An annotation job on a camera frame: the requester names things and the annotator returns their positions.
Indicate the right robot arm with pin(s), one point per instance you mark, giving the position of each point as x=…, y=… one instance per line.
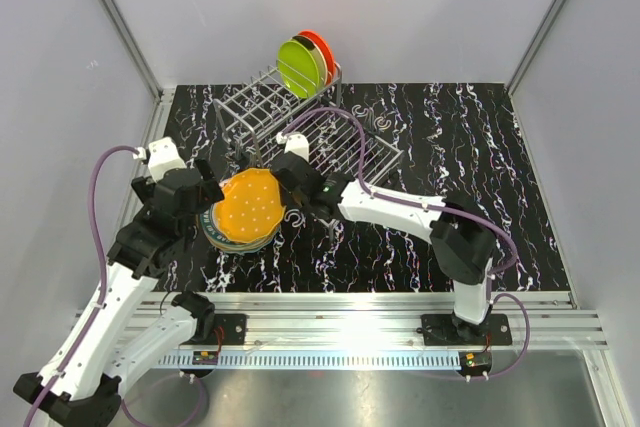
x=462, y=243

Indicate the left aluminium corner post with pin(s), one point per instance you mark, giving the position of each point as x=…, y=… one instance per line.
x=133, y=49

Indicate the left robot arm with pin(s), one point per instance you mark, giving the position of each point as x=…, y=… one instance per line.
x=85, y=382

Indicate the aluminium rail frame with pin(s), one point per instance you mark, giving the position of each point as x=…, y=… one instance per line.
x=365, y=323

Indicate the stack of plates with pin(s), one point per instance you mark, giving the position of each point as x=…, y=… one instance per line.
x=254, y=246

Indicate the right aluminium corner post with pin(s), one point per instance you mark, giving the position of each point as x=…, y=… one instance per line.
x=534, y=46

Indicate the white plate green rim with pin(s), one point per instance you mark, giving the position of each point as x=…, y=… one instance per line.
x=210, y=230

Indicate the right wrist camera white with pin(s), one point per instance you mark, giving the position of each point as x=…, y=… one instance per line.
x=295, y=143

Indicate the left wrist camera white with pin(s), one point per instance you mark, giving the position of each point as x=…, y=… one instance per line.
x=160, y=157

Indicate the lime green plate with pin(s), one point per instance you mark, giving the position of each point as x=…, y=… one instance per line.
x=298, y=69

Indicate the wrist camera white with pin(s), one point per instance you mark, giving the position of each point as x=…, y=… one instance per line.
x=295, y=143
x=160, y=157

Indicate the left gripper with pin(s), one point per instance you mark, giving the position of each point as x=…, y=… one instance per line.
x=210, y=193

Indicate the grey wire dish rack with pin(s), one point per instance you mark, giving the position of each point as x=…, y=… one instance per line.
x=251, y=116

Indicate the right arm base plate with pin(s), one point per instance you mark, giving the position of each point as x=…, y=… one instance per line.
x=445, y=330

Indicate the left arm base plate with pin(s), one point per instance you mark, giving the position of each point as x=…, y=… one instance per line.
x=224, y=329

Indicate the slotted cable duct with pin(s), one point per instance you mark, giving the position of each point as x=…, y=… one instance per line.
x=312, y=360

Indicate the orange red plate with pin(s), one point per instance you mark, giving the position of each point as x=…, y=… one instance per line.
x=325, y=50

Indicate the yellow dotted scalloped plate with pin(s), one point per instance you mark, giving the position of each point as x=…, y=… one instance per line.
x=252, y=207

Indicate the aluminium corner post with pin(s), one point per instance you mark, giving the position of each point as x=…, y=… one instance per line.
x=534, y=46
x=133, y=49

